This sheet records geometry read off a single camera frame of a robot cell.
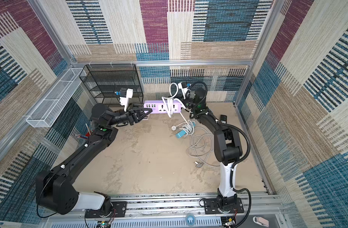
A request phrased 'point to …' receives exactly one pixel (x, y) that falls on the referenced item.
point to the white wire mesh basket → (45, 114)
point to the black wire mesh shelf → (104, 80)
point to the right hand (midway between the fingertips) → (171, 98)
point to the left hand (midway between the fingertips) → (151, 110)
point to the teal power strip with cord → (187, 129)
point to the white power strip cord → (201, 146)
